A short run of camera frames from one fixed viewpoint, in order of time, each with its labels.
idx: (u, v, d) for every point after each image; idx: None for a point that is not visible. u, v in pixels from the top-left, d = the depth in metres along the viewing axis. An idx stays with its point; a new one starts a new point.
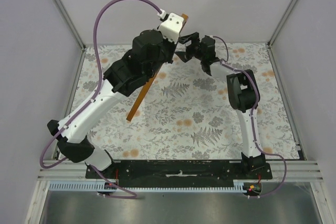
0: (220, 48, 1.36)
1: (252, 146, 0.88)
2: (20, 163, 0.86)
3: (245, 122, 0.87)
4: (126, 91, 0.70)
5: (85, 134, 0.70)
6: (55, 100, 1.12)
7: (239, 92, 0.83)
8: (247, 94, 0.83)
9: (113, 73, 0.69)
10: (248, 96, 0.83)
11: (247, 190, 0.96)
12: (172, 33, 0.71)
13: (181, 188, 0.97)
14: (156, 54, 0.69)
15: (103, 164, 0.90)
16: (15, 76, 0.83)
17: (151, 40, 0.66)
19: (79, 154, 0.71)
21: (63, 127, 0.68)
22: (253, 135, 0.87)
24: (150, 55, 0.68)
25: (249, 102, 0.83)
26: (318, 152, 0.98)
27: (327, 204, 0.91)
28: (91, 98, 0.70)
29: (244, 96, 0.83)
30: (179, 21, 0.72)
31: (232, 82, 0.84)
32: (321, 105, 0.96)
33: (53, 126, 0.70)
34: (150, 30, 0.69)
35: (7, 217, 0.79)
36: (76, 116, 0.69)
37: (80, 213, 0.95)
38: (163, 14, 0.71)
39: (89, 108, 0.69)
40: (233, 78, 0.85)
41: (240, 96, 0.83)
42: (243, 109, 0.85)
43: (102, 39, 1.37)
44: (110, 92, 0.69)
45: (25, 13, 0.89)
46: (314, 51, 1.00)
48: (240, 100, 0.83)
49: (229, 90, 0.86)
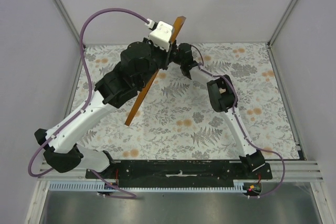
0: (219, 48, 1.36)
1: (245, 144, 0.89)
2: (21, 163, 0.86)
3: (231, 120, 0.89)
4: (116, 103, 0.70)
5: (73, 144, 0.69)
6: (55, 100, 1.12)
7: (220, 97, 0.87)
8: (226, 97, 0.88)
9: (105, 85, 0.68)
10: (227, 99, 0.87)
11: (247, 190, 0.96)
12: (163, 43, 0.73)
13: (181, 188, 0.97)
14: (145, 66, 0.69)
15: (103, 166, 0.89)
16: (15, 76, 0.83)
17: (139, 53, 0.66)
19: (66, 163, 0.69)
21: (51, 136, 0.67)
22: (241, 131, 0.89)
24: (139, 68, 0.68)
25: (229, 103, 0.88)
26: (318, 152, 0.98)
27: (327, 204, 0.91)
28: (81, 109, 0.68)
29: (224, 99, 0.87)
30: (168, 30, 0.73)
31: (211, 88, 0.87)
32: (321, 105, 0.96)
33: (41, 135, 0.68)
34: (138, 43, 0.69)
35: (7, 217, 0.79)
36: (66, 126, 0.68)
37: (80, 213, 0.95)
38: (150, 24, 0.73)
39: (78, 119, 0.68)
40: (212, 84, 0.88)
41: (221, 100, 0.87)
42: (225, 109, 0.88)
43: (102, 39, 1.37)
44: (101, 103, 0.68)
45: (25, 12, 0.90)
46: (314, 51, 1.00)
48: (221, 104, 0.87)
49: (210, 95, 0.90)
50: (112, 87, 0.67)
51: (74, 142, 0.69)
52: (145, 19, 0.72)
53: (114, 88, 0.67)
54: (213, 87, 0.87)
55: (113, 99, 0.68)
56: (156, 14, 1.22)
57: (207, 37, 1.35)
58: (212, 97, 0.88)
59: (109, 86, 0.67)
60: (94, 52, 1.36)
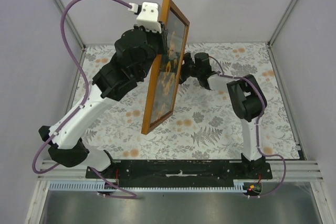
0: (219, 48, 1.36)
1: (254, 150, 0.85)
2: (21, 163, 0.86)
3: (250, 129, 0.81)
4: (115, 96, 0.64)
5: (77, 138, 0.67)
6: (55, 100, 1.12)
7: (243, 99, 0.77)
8: (251, 99, 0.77)
9: (103, 78, 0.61)
10: (253, 103, 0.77)
11: (247, 190, 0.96)
12: (153, 25, 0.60)
13: (181, 188, 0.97)
14: (143, 55, 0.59)
15: (103, 165, 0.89)
16: (15, 76, 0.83)
17: (134, 40, 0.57)
19: (72, 158, 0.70)
21: (53, 133, 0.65)
22: (257, 141, 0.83)
24: (136, 57, 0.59)
25: (255, 107, 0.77)
26: (318, 152, 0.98)
27: (327, 204, 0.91)
28: (80, 104, 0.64)
29: (250, 102, 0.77)
30: (154, 8, 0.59)
31: (234, 90, 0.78)
32: (321, 105, 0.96)
33: (44, 131, 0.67)
34: (133, 30, 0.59)
35: (7, 217, 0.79)
36: (67, 121, 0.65)
37: (80, 213, 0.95)
38: (134, 8, 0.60)
39: (79, 114, 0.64)
40: (235, 86, 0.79)
41: (245, 103, 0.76)
42: (249, 118, 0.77)
43: (102, 39, 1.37)
44: (99, 97, 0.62)
45: (25, 12, 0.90)
46: (314, 51, 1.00)
48: (246, 108, 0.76)
49: (233, 99, 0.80)
50: (108, 80, 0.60)
51: (78, 137, 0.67)
52: (126, 5, 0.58)
53: (112, 81, 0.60)
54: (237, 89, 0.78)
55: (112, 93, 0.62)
56: None
57: (207, 37, 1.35)
58: (235, 100, 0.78)
59: (106, 79, 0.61)
60: (94, 52, 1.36)
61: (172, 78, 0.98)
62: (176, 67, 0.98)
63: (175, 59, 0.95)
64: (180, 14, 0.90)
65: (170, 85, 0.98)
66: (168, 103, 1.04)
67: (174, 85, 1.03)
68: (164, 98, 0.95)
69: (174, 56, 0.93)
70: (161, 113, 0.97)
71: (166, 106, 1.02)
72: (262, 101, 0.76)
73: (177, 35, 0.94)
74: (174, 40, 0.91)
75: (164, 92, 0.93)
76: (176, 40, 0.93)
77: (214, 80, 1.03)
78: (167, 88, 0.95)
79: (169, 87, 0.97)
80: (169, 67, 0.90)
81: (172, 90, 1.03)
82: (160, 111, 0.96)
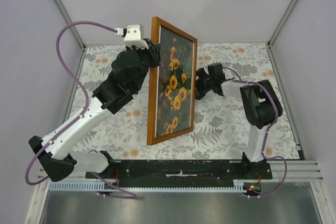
0: (220, 48, 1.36)
1: (257, 153, 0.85)
2: (21, 163, 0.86)
3: (259, 136, 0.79)
4: (114, 108, 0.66)
5: (69, 149, 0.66)
6: (55, 100, 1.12)
7: (257, 105, 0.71)
8: (265, 106, 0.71)
9: (102, 92, 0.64)
10: (267, 110, 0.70)
11: (247, 190, 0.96)
12: (139, 43, 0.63)
13: (181, 188, 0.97)
14: (137, 74, 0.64)
15: (99, 168, 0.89)
16: (14, 76, 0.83)
17: (129, 61, 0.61)
19: (60, 169, 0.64)
21: (48, 142, 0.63)
22: (262, 147, 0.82)
24: (132, 75, 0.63)
25: (269, 115, 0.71)
26: (318, 152, 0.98)
27: (327, 204, 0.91)
28: (80, 114, 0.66)
29: (263, 108, 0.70)
30: (136, 28, 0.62)
31: (249, 95, 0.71)
32: (321, 105, 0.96)
33: (36, 142, 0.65)
34: (126, 50, 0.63)
35: (7, 217, 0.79)
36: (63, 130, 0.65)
37: (81, 213, 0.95)
38: (119, 31, 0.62)
39: (77, 124, 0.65)
40: (249, 92, 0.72)
41: (259, 109, 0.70)
42: (261, 126, 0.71)
43: (102, 39, 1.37)
44: (100, 108, 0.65)
45: (25, 12, 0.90)
46: (314, 51, 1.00)
48: (259, 114, 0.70)
49: (245, 105, 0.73)
50: (108, 94, 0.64)
51: (71, 148, 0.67)
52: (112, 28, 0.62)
53: (111, 95, 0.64)
54: (250, 94, 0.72)
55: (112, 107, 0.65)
56: (156, 14, 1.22)
57: (207, 38, 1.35)
58: (248, 105, 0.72)
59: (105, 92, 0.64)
60: (94, 52, 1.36)
61: (181, 92, 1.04)
62: (185, 82, 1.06)
63: (181, 74, 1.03)
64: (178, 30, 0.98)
65: (180, 99, 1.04)
66: (185, 117, 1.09)
67: (187, 99, 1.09)
68: (174, 112, 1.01)
69: (179, 71, 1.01)
70: (174, 126, 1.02)
71: (182, 118, 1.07)
72: (276, 109, 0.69)
73: (180, 51, 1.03)
74: (177, 56, 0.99)
75: (172, 105, 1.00)
76: (180, 55, 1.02)
77: (226, 86, 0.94)
78: (176, 102, 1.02)
79: (179, 100, 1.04)
80: (175, 81, 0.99)
81: (186, 104, 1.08)
82: (171, 124, 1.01)
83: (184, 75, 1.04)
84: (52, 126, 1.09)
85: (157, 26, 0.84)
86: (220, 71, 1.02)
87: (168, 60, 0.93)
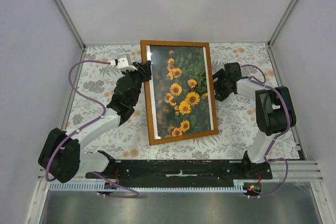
0: (219, 48, 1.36)
1: (260, 156, 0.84)
2: (20, 163, 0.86)
3: (266, 142, 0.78)
4: (122, 120, 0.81)
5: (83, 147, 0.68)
6: (55, 100, 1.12)
7: (270, 112, 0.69)
8: (278, 114, 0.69)
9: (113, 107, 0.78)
10: (279, 119, 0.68)
11: (247, 190, 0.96)
12: (127, 68, 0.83)
13: (181, 188, 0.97)
14: (134, 92, 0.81)
15: (101, 167, 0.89)
16: (14, 76, 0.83)
17: (127, 83, 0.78)
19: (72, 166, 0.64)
21: (75, 130, 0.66)
22: (266, 152, 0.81)
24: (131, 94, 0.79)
25: (280, 123, 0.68)
26: (318, 152, 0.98)
27: (327, 204, 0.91)
28: (100, 115, 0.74)
29: (276, 117, 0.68)
30: (124, 58, 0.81)
31: (263, 102, 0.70)
32: (321, 105, 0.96)
33: (59, 132, 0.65)
34: (122, 77, 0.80)
35: (7, 217, 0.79)
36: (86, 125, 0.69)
37: (81, 213, 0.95)
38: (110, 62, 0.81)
39: (98, 122, 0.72)
40: (265, 99, 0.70)
41: (271, 117, 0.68)
42: (269, 132, 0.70)
43: (102, 39, 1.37)
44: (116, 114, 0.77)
45: (25, 12, 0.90)
46: (314, 51, 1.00)
48: (270, 121, 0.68)
49: (259, 111, 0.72)
50: (115, 108, 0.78)
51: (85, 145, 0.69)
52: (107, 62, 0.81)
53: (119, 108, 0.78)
54: (265, 100, 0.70)
55: (121, 119, 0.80)
56: (156, 14, 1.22)
57: (207, 38, 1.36)
58: (261, 110, 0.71)
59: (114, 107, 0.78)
60: (94, 52, 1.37)
61: (190, 97, 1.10)
62: (193, 86, 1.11)
63: (187, 80, 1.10)
64: (176, 44, 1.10)
65: (190, 103, 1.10)
66: (201, 119, 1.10)
67: (202, 103, 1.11)
68: (181, 115, 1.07)
69: (182, 78, 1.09)
70: (184, 129, 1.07)
71: (196, 121, 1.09)
72: (288, 119, 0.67)
73: (182, 60, 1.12)
74: (178, 65, 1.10)
75: (178, 110, 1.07)
76: (182, 64, 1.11)
77: (242, 85, 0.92)
78: (183, 106, 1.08)
79: (188, 105, 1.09)
80: (178, 88, 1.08)
81: (200, 108, 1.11)
82: (178, 127, 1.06)
83: (191, 81, 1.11)
84: (52, 126, 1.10)
85: (145, 47, 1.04)
86: (236, 68, 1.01)
87: (165, 71, 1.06)
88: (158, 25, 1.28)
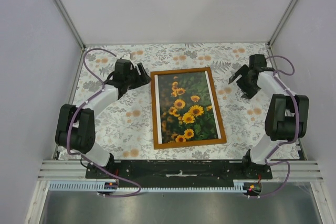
0: (219, 48, 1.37)
1: (261, 159, 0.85)
2: (20, 163, 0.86)
3: (269, 147, 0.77)
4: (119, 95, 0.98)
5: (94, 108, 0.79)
6: (55, 100, 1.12)
7: (281, 118, 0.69)
8: (288, 123, 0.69)
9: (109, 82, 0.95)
10: (287, 128, 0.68)
11: (247, 190, 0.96)
12: None
13: (181, 188, 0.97)
14: (127, 71, 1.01)
15: (104, 160, 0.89)
16: (13, 76, 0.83)
17: (123, 61, 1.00)
19: (90, 135, 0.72)
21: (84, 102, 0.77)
22: (268, 155, 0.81)
24: (125, 70, 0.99)
25: (287, 132, 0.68)
26: (318, 152, 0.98)
27: (327, 204, 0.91)
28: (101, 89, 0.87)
29: (284, 124, 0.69)
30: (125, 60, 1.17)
31: (276, 107, 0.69)
32: (321, 105, 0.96)
33: (68, 108, 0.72)
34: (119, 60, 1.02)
35: (7, 218, 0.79)
36: (93, 98, 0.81)
37: (80, 213, 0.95)
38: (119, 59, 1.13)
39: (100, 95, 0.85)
40: (279, 105, 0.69)
41: (279, 123, 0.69)
42: (273, 137, 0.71)
43: (102, 39, 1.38)
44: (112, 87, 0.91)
45: (24, 12, 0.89)
46: (314, 51, 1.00)
48: (277, 128, 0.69)
49: (269, 114, 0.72)
50: (113, 83, 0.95)
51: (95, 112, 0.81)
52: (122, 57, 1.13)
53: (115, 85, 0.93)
54: (279, 106, 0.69)
55: (118, 94, 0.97)
56: (156, 14, 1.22)
57: (207, 38, 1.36)
58: (272, 115, 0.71)
59: (110, 84, 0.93)
60: (94, 52, 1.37)
61: (193, 109, 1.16)
62: (196, 101, 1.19)
63: (190, 96, 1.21)
64: (179, 70, 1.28)
65: (193, 114, 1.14)
66: (206, 128, 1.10)
67: (206, 114, 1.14)
68: (185, 125, 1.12)
69: (185, 95, 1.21)
70: (187, 137, 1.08)
71: (200, 130, 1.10)
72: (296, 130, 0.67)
73: (186, 81, 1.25)
74: (181, 85, 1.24)
75: (181, 119, 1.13)
76: (186, 84, 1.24)
77: (264, 79, 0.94)
78: (187, 117, 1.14)
79: (191, 116, 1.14)
80: (181, 103, 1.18)
81: (205, 118, 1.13)
82: (182, 135, 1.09)
83: (193, 96, 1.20)
84: (52, 126, 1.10)
85: (154, 77, 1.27)
86: (262, 60, 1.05)
87: (169, 90, 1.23)
88: (158, 25, 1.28)
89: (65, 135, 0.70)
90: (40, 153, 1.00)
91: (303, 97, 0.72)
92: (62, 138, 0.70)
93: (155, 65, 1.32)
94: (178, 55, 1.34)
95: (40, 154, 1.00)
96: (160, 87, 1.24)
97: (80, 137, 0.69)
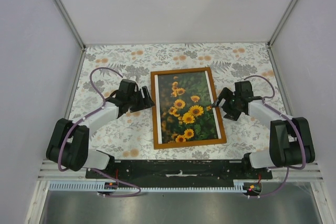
0: (219, 48, 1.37)
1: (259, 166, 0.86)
2: (20, 163, 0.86)
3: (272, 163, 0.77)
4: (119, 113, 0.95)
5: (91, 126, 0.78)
6: (55, 100, 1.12)
7: (285, 147, 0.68)
8: (294, 149, 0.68)
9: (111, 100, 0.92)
10: (294, 155, 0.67)
11: (247, 190, 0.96)
12: None
13: (181, 188, 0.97)
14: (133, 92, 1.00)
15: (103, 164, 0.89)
16: (13, 76, 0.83)
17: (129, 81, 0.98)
19: (83, 153, 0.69)
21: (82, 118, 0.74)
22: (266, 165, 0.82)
24: (130, 91, 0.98)
25: (295, 159, 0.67)
26: (318, 152, 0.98)
27: (327, 204, 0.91)
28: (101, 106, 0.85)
29: (292, 152, 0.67)
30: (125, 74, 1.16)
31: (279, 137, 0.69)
32: (321, 105, 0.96)
33: (63, 123, 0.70)
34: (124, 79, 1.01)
35: (7, 217, 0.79)
36: (90, 115, 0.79)
37: (80, 212, 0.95)
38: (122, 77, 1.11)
39: (99, 113, 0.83)
40: (281, 134, 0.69)
41: (285, 152, 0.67)
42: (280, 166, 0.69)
43: (102, 39, 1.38)
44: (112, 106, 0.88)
45: (24, 12, 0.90)
46: (314, 51, 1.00)
48: (285, 158, 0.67)
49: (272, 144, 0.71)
50: (115, 100, 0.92)
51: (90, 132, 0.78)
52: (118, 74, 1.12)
53: (117, 102, 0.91)
54: (281, 133, 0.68)
55: (119, 111, 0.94)
56: (156, 14, 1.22)
57: (207, 38, 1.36)
58: (275, 145, 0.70)
59: (112, 101, 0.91)
60: (94, 52, 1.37)
61: (193, 109, 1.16)
62: (196, 101, 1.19)
63: (190, 96, 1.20)
64: (179, 70, 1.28)
65: (193, 115, 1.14)
66: (206, 128, 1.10)
67: (206, 114, 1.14)
68: (185, 125, 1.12)
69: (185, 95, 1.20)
70: (187, 136, 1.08)
71: (200, 130, 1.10)
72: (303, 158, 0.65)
73: (186, 81, 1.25)
74: (181, 86, 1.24)
75: (181, 119, 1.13)
76: (186, 85, 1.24)
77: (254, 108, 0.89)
78: (187, 117, 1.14)
79: (191, 116, 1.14)
80: (181, 103, 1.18)
81: (205, 118, 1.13)
82: (182, 135, 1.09)
83: (193, 96, 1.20)
84: (52, 126, 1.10)
85: (154, 77, 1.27)
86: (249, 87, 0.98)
87: (169, 90, 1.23)
88: (158, 25, 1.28)
89: (57, 151, 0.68)
90: (40, 153, 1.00)
91: (302, 119, 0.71)
92: (54, 153, 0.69)
93: (155, 65, 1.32)
94: (178, 55, 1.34)
95: (40, 154, 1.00)
96: (160, 87, 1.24)
97: (70, 154, 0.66)
